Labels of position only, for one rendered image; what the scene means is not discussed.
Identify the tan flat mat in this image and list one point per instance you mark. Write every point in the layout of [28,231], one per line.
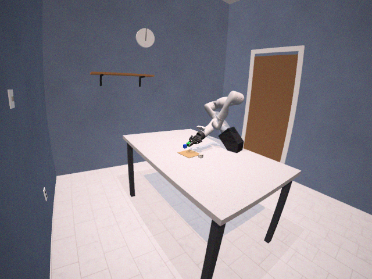
[188,153]

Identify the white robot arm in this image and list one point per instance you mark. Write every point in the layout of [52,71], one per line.
[219,123]

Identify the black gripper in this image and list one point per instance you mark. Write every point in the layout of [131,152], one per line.
[197,138]

